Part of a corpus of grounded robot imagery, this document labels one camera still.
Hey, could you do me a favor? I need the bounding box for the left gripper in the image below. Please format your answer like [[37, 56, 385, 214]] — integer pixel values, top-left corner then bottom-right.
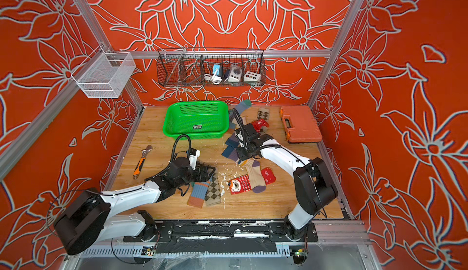
[[175, 164, 216, 190]]

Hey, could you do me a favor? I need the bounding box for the cream purple striped sock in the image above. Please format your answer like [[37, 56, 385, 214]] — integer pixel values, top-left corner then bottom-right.
[[225, 133, 240, 149], [222, 146, 265, 188]]

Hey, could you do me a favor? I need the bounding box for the red penguin christmas sock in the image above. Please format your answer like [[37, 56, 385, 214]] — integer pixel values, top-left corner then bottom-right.
[[229, 167, 277, 195]]

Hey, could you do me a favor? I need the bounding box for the green plastic basket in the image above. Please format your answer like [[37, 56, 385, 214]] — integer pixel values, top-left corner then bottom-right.
[[163, 100, 230, 140]]

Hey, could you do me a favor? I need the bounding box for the brown argyle sock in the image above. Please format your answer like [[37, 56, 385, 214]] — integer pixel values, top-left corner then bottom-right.
[[257, 108, 270, 121], [205, 169, 221, 207]]

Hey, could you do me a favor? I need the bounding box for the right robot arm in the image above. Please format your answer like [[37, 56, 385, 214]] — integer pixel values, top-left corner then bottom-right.
[[232, 109, 338, 240]]

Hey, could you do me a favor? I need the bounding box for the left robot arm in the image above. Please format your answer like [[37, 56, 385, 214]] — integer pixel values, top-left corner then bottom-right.
[[53, 146, 216, 255]]

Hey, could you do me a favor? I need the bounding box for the red snowflake christmas sock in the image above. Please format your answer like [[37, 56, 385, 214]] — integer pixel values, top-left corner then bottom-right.
[[251, 119, 269, 133]]

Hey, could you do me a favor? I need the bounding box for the orange tool case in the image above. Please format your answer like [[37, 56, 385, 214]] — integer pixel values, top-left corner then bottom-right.
[[280, 105, 322, 143]]

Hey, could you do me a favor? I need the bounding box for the orange adjustable wrench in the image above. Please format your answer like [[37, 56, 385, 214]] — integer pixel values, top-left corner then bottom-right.
[[132, 145, 153, 180]]

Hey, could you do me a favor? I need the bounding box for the white dotted box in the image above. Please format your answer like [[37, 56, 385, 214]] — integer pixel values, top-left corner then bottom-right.
[[243, 71, 262, 83]]

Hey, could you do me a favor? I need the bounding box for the white power adapter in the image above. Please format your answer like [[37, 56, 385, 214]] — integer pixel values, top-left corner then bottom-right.
[[227, 65, 243, 83]]

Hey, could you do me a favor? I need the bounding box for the blue white small box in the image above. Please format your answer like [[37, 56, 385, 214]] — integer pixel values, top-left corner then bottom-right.
[[212, 64, 221, 77]]

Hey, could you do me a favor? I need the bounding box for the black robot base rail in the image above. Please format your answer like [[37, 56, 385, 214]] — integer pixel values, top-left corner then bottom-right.
[[123, 220, 318, 256]]

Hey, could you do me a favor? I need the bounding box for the black wire wall basket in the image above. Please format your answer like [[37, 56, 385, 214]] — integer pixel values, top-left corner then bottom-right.
[[156, 47, 266, 87]]

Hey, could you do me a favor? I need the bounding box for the clear acrylic wall bin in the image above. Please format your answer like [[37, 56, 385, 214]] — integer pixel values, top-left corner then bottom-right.
[[72, 52, 136, 99]]

